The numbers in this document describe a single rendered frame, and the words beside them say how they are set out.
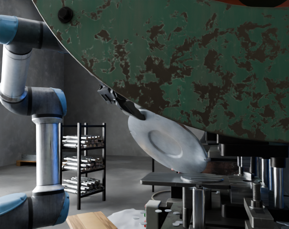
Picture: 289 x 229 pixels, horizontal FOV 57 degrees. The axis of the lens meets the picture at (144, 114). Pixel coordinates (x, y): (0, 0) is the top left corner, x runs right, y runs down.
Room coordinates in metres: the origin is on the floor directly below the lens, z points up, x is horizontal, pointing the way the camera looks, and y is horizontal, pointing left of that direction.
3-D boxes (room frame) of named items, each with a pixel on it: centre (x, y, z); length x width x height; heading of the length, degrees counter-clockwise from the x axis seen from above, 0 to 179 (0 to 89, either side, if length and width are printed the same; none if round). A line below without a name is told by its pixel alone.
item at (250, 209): (0.59, -0.25, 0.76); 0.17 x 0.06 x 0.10; 166
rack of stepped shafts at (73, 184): (3.19, 0.74, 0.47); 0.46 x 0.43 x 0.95; 56
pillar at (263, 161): (0.82, -0.37, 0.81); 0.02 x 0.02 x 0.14
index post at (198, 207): (0.62, -0.13, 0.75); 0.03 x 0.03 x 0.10; 76
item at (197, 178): (0.80, -0.12, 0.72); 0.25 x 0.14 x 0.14; 76
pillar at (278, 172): (0.66, -0.33, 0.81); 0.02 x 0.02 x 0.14
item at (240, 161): (0.76, -0.28, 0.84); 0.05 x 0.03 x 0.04; 166
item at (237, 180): (0.76, -0.29, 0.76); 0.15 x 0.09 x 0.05; 166
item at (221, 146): (0.76, -0.30, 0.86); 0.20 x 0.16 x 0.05; 166
